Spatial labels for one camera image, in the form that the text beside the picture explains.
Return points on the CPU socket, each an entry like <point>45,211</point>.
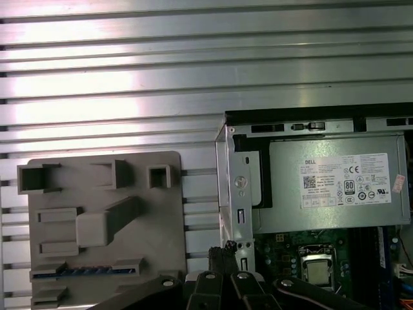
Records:
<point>301,255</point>

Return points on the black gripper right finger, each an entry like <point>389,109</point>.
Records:
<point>251,290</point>

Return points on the black open PC case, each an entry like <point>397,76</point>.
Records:
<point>232,181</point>

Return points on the blue RAM stick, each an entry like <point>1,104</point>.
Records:
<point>80,272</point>

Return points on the grey parts rack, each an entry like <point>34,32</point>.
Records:
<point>145,232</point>

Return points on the RAM stick in slot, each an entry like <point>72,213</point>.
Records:
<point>381,248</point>

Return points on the green motherboard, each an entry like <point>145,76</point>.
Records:
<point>277,274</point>

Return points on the silver CPU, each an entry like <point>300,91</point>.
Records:
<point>317,272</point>

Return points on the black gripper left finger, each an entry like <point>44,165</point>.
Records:
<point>200,290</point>

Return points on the grey power supply unit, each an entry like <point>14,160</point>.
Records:
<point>280,213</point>

